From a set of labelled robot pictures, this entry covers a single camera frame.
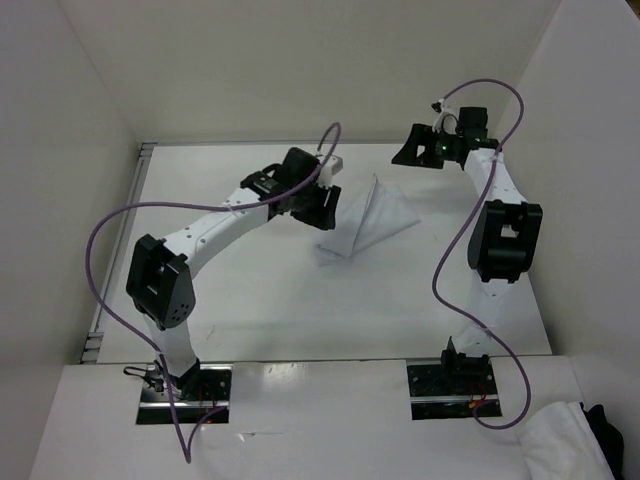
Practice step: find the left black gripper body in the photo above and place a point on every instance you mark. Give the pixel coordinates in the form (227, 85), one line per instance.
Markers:
(308, 203)

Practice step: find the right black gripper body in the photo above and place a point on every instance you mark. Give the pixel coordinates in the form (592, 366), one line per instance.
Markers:
(446, 146)

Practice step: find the white skirt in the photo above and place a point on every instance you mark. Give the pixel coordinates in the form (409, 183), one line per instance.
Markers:
(378, 212)

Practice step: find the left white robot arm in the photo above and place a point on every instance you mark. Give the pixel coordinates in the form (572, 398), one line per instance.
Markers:
(162, 271)

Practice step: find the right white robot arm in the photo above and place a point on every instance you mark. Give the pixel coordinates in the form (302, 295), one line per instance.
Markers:
(502, 238)

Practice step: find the white cloth pile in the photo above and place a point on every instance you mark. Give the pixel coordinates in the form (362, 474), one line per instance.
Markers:
(558, 443)

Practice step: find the black cloth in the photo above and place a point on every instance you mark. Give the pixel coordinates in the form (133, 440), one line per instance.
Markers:
(609, 438)

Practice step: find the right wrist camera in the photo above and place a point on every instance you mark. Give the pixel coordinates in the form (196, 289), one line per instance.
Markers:
(444, 113)

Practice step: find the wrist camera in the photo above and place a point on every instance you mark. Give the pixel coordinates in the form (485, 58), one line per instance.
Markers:
(444, 113)
(330, 167)

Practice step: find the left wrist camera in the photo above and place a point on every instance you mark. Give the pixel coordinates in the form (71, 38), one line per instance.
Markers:
(330, 167)

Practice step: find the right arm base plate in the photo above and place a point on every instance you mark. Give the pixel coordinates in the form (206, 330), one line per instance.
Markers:
(436, 394)

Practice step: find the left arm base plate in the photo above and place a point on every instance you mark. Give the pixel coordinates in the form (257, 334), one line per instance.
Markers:
(211, 391)

